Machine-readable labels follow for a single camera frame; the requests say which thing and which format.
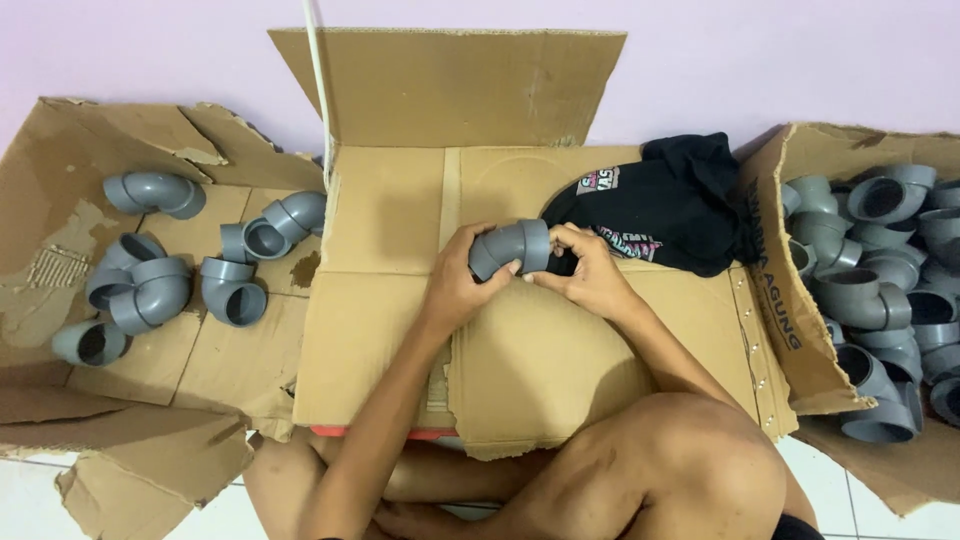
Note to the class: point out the person's left hand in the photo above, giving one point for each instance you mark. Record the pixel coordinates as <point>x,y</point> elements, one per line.
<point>454,281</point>

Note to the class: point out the person's right hand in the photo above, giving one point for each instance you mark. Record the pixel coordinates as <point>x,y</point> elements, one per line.
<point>596,281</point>

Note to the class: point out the grey PVC elbow fitting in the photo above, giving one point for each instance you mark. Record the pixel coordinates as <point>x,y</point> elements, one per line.
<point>510,246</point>

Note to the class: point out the flattened brown cardboard box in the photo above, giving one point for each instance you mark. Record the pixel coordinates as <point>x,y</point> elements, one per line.
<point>525,360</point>

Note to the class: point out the black printed cloth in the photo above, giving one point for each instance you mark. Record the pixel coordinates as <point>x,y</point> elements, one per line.
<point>667,202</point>

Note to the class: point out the red flat board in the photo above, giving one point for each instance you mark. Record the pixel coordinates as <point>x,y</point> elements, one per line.
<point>360,432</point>

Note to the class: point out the printed brown cardboard box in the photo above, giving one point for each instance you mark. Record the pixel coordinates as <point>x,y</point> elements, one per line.
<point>784,315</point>

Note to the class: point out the person's right leg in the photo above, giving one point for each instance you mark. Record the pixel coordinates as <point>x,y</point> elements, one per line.
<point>675,472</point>

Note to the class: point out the person's leg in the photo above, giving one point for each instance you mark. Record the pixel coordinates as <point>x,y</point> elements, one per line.
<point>300,480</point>
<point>675,472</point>

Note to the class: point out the torn brown cardboard box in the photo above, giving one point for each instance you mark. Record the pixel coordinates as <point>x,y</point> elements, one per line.
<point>225,360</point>

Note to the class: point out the person's left leg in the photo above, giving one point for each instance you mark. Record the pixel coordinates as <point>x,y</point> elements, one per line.
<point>300,480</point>

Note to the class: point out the pile of grey pipe elbows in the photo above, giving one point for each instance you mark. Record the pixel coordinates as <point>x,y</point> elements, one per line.
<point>870,296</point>

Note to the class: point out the scattered group of grey elbows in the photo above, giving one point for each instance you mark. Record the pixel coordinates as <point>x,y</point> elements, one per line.
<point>154,296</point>

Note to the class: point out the black shorts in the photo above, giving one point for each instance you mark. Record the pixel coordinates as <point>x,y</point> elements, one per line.
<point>796,528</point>

